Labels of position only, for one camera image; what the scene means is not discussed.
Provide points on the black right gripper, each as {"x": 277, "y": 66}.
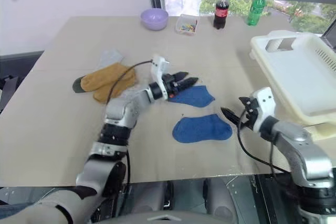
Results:
{"x": 250, "y": 117}

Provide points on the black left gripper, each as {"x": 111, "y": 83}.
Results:
{"x": 172, "y": 85}

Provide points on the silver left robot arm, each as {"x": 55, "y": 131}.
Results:
{"x": 118, "y": 110}

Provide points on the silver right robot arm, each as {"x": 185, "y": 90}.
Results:
{"x": 302, "y": 142}

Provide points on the blue sock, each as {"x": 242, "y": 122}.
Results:
{"x": 197, "y": 96}
{"x": 202, "y": 129}

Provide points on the white plastic basket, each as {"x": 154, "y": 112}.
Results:
{"x": 296, "y": 77}

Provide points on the light grey sock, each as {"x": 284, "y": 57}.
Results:
{"x": 110, "y": 56}

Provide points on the plain mustard sock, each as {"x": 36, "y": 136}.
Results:
{"x": 105, "y": 95}

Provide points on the clear box with coloured clips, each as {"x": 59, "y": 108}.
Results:
{"x": 187, "y": 26}

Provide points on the purple bowl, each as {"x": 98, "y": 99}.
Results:
{"x": 154, "y": 19}

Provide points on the cola bottle with red cap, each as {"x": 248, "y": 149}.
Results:
{"x": 221, "y": 11}

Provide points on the green bottle with yellow cap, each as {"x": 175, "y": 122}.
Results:
{"x": 256, "y": 9}

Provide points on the grey robot torso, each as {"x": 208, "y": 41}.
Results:
{"x": 183, "y": 218}

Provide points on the black chair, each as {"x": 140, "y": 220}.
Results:
{"x": 9, "y": 87}

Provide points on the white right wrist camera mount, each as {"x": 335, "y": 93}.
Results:
{"x": 265, "y": 103}

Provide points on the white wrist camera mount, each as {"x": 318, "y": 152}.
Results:
{"x": 158, "y": 70}
{"x": 265, "y": 103}

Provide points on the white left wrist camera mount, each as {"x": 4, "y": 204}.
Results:
{"x": 158, "y": 70}

